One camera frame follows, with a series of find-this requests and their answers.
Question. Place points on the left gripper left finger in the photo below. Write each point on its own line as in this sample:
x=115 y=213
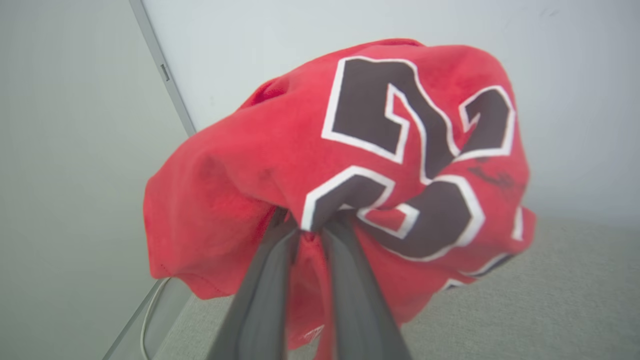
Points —
x=260 y=300

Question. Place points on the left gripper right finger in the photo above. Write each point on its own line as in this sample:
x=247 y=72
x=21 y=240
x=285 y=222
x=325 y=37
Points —
x=357 y=310

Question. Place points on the red basketball jersey garment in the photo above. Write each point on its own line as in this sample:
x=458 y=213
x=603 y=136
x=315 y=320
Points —
x=280 y=165

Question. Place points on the grey metal frame rail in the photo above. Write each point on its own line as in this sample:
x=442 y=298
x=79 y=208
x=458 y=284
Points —
x=161 y=66

